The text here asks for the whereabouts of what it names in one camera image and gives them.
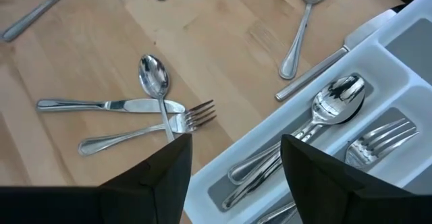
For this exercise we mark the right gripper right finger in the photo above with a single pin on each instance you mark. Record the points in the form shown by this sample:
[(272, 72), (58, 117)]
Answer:
[(337, 200)]

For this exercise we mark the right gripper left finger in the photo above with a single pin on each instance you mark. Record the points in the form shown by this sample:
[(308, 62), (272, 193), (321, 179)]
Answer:
[(101, 207)]

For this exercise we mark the silver fork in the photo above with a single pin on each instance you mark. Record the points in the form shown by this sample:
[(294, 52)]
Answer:
[(182, 122), (371, 149)]

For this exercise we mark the silver table knife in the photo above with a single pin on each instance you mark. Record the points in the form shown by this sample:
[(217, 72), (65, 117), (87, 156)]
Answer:
[(135, 106), (314, 72)]

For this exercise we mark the white cutlery tray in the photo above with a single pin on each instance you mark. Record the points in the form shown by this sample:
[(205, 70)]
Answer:
[(391, 72)]

